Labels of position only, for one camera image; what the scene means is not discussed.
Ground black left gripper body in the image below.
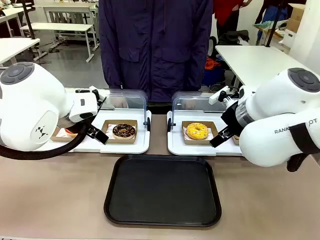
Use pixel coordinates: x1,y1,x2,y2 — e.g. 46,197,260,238
75,88,101,101

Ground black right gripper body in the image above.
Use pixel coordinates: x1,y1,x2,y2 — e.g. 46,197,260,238
220,100,242,132

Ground yellow glazed donut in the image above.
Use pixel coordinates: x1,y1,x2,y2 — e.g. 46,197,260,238
186,122,210,140

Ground white display tray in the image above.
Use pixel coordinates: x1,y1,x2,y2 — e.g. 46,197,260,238
166,110,244,157
37,109,153,155

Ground chocolate glazed donut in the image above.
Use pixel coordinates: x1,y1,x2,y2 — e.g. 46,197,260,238
112,123,137,140

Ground pink glazed donut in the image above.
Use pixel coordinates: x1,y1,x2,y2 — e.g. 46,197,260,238
64,127,79,138

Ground black serving tray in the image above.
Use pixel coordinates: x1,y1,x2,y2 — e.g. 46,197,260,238
103,154,223,228

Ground clear plastic display lid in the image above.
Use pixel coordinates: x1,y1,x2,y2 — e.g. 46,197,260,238
99,88,151,133
167,90,233,133

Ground orange bag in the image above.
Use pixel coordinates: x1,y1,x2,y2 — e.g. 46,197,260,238
204,57,223,71

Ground white room table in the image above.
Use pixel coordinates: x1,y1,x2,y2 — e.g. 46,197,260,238
34,0,100,47
0,37,41,68
214,44,313,91
19,22,95,64

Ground black bag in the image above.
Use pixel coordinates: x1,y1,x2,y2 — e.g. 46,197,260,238
216,29,251,47

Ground person in navy jacket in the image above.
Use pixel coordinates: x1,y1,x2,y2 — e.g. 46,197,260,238
97,0,214,103

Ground person in red top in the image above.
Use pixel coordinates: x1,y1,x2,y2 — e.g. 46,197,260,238
212,0,254,41

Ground black stand pole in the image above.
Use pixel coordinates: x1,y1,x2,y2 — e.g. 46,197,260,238
264,0,286,48
20,0,36,40

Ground small white storage box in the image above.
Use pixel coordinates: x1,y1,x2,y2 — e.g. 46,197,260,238
281,28,297,47

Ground large brown cardboard box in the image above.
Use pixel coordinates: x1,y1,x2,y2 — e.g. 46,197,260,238
284,3,307,34

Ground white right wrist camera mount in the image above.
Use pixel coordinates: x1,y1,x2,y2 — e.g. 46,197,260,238
208,85,239,106

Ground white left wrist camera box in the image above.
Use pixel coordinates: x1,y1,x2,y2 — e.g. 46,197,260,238
68,93,99,124

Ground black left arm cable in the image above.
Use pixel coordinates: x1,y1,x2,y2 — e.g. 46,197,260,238
0,121,89,161

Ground black right arm strap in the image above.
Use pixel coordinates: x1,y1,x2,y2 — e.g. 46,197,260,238
286,121,320,173

